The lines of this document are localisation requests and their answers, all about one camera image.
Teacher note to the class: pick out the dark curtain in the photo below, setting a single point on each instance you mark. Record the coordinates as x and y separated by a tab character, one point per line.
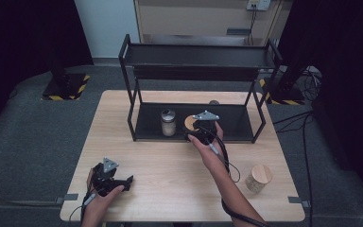
28	38
346	63

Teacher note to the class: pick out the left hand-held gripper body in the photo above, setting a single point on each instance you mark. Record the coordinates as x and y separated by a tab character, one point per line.
104	178

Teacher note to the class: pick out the black stand with striped base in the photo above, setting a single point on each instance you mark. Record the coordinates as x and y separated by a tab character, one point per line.
64	86
288	91

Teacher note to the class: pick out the pale-filled jar with wooden lid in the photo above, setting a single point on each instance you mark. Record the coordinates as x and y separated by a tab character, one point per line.
258	178

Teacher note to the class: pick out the grey tape strip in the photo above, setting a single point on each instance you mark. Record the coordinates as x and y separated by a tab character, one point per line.
66	198
297	200

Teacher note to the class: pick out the glass jar with metal lid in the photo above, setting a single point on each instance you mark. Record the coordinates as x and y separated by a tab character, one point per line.
168	123

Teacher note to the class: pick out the black metal two-tier shelf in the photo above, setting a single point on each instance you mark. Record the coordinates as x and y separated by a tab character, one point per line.
233	121

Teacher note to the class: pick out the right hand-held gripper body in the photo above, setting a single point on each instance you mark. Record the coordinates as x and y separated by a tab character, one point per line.
206	130

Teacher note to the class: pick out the person's right hand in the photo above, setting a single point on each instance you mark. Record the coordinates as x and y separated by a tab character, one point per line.
212	157

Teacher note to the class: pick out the brown-filled jar with wooden lid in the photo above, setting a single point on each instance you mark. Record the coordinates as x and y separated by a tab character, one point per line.
189	123

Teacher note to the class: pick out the beige wooden cabinet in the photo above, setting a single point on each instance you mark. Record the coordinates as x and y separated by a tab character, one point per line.
195	19

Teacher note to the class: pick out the person's left hand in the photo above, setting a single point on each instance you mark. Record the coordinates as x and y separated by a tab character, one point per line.
100	201

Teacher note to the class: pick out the white wall socket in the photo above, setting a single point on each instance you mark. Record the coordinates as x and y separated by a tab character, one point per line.
260	3

